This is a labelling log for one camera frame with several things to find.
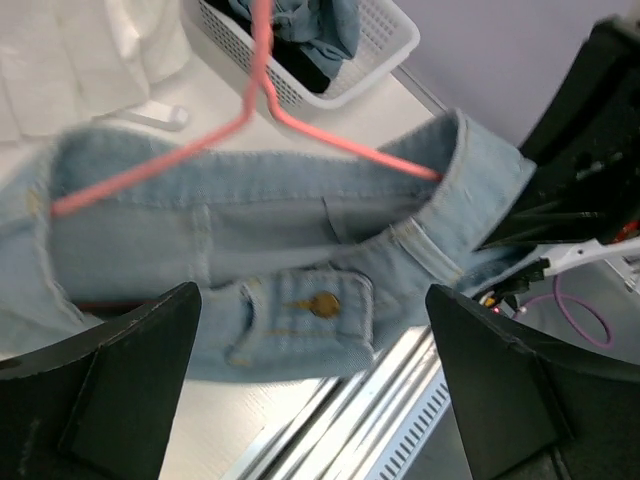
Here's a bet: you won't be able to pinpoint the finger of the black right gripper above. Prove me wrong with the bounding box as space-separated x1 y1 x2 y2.
484 19 639 247

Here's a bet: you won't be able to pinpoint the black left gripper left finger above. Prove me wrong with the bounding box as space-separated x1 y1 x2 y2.
1 283 201 480

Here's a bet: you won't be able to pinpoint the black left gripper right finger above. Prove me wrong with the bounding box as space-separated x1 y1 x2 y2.
425 285 639 480

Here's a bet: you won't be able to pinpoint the blue denim jeans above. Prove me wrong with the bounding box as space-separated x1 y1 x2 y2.
1 110 536 383

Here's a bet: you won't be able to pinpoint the light blue denim shirt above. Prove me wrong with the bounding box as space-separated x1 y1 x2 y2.
227 0 362 64

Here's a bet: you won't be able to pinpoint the pink hanger with jeans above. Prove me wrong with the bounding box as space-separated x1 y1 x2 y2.
49 0 444 219

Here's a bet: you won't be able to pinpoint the white plastic basket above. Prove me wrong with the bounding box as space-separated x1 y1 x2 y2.
186 1 420 117

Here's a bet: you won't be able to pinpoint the white shirt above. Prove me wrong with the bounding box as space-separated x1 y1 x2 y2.
1 1 191 142

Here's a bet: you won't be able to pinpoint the white slotted cable duct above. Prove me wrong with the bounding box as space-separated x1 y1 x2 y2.
354 369 451 480

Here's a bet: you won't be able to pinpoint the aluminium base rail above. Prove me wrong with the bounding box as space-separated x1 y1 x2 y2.
225 327 442 480

